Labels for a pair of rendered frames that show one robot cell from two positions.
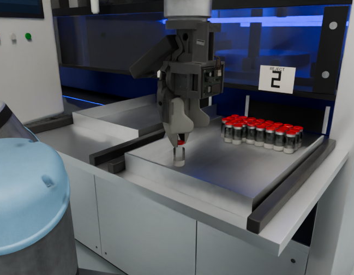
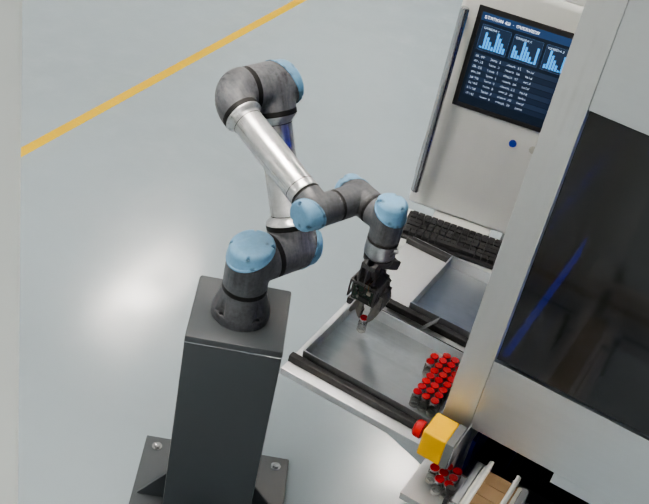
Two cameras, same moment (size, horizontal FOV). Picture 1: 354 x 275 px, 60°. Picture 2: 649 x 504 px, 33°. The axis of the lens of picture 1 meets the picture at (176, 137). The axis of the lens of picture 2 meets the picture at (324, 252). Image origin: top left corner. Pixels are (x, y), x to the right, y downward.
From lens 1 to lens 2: 2.45 m
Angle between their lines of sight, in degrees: 66
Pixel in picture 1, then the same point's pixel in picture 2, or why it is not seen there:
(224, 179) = (349, 356)
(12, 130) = (290, 236)
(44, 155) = (261, 252)
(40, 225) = (238, 268)
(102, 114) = (482, 279)
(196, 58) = (361, 275)
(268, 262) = not seen: outside the picture
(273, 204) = (307, 364)
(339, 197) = not seen: hidden behind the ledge
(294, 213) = (312, 381)
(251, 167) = (374, 374)
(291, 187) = (331, 377)
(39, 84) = not seen: hidden behind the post
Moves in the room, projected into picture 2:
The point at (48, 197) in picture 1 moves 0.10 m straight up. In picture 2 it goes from (244, 263) to (249, 231)
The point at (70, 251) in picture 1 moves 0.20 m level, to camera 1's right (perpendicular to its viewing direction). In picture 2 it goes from (247, 287) to (254, 343)
